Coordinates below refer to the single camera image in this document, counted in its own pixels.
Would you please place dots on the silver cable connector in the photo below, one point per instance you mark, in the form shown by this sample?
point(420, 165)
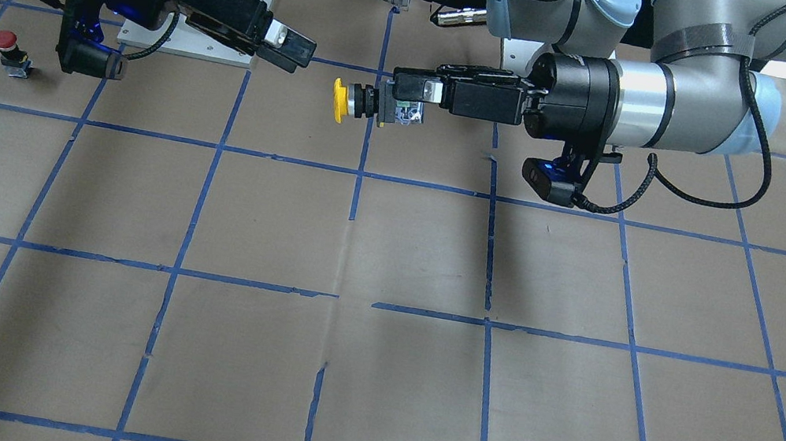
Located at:
point(459, 17)

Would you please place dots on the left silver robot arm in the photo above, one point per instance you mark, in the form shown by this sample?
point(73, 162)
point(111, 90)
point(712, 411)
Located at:
point(663, 74)

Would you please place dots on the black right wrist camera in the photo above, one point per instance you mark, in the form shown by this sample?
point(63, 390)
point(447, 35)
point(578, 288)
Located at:
point(81, 47)

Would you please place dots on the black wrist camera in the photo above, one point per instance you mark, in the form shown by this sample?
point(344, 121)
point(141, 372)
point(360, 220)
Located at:
point(562, 181)
point(81, 47)

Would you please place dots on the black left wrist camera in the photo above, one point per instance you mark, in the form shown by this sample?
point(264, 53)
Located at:
point(562, 181)

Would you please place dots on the yellow push button switch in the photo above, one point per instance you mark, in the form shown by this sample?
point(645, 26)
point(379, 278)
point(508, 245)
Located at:
point(358, 101)

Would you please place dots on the red push button switch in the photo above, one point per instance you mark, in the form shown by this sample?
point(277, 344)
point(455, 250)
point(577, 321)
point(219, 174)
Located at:
point(13, 59)

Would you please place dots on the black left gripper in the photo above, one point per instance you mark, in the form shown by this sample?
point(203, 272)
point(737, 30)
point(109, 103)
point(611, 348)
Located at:
point(572, 97)

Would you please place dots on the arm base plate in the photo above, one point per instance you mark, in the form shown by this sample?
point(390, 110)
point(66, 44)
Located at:
point(185, 41)
point(518, 56)

